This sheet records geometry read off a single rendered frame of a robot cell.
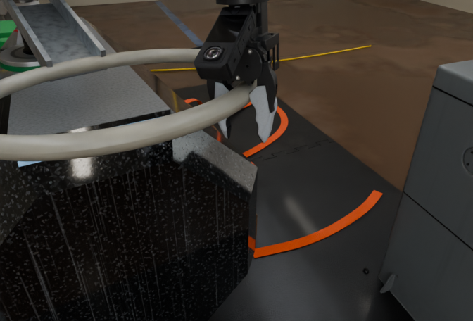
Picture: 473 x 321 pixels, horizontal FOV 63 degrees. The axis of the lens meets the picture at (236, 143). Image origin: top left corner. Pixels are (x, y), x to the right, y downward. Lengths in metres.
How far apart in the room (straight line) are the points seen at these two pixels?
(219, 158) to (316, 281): 0.76
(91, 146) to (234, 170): 0.60
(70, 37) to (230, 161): 0.49
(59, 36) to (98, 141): 0.62
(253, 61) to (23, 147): 0.30
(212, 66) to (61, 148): 0.19
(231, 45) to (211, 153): 0.51
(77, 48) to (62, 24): 0.13
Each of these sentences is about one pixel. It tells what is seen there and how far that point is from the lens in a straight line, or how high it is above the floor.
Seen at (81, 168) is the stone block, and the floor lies 0.76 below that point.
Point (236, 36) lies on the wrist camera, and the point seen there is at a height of 1.08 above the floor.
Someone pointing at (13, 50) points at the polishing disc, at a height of 0.85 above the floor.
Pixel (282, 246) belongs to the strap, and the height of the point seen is 0.02.
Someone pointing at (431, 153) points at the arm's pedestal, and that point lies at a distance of 1.24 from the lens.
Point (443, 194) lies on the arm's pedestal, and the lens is 1.25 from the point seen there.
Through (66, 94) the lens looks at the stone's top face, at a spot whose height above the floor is 0.82.
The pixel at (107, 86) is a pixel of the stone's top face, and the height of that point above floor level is 0.82.
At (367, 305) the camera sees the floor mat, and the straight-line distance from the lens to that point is 1.55.
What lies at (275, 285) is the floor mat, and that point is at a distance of 1.53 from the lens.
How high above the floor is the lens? 1.21
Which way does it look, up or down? 31 degrees down
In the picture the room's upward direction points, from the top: straight up
